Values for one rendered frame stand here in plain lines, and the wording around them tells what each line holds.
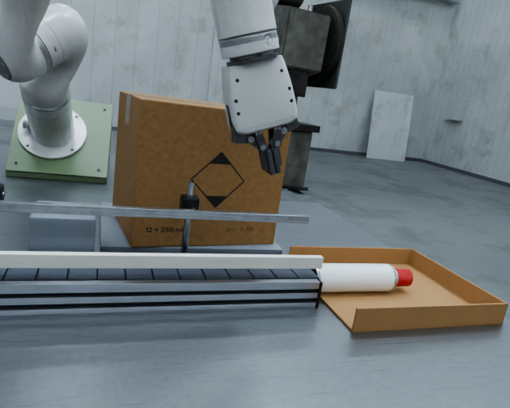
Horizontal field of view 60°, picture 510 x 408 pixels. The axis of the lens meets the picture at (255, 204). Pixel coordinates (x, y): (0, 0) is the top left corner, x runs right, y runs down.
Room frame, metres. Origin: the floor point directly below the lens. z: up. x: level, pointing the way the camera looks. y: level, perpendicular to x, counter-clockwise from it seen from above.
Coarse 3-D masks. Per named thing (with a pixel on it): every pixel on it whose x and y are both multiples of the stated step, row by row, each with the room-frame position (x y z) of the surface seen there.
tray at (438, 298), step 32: (352, 256) 0.90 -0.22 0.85; (384, 256) 0.93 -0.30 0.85; (416, 256) 0.93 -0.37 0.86; (416, 288) 0.81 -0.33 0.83; (448, 288) 0.83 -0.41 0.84; (480, 288) 0.77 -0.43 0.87; (352, 320) 0.64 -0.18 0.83; (384, 320) 0.63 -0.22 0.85; (416, 320) 0.65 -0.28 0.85; (448, 320) 0.67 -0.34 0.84; (480, 320) 0.69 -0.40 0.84
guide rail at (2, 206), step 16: (0, 208) 0.59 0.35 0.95; (16, 208) 0.59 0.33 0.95; (32, 208) 0.60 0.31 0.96; (48, 208) 0.61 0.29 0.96; (64, 208) 0.61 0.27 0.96; (80, 208) 0.62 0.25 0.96; (96, 208) 0.63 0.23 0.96; (112, 208) 0.64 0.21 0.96; (128, 208) 0.65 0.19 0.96; (144, 208) 0.66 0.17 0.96; (160, 208) 0.67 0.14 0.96
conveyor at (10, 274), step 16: (0, 272) 0.54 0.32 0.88; (16, 272) 0.55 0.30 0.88; (32, 272) 0.55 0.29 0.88; (48, 272) 0.56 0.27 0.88; (64, 272) 0.57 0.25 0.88; (80, 272) 0.58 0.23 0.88; (96, 272) 0.60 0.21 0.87; (112, 272) 0.59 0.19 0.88; (128, 272) 0.60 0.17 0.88; (144, 272) 0.61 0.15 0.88; (160, 272) 0.61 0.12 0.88; (176, 272) 0.62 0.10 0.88; (192, 272) 0.63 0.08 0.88; (208, 272) 0.64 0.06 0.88; (224, 272) 0.65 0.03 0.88; (240, 272) 0.66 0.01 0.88; (256, 272) 0.67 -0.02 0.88; (272, 272) 0.68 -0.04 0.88; (288, 272) 0.69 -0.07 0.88; (304, 272) 0.70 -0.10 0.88
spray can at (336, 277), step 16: (320, 272) 0.71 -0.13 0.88; (336, 272) 0.72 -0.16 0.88; (352, 272) 0.73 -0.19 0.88; (368, 272) 0.74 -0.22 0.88; (384, 272) 0.76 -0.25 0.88; (400, 272) 0.78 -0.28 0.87; (336, 288) 0.72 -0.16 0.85; (352, 288) 0.73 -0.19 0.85; (368, 288) 0.74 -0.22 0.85; (384, 288) 0.75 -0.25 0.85
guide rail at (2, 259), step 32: (0, 256) 0.52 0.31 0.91; (32, 256) 0.53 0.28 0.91; (64, 256) 0.55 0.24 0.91; (96, 256) 0.56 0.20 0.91; (128, 256) 0.58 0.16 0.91; (160, 256) 0.59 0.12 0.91; (192, 256) 0.61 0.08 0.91; (224, 256) 0.63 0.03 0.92; (256, 256) 0.65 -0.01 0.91; (288, 256) 0.67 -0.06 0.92; (320, 256) 0.69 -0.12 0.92
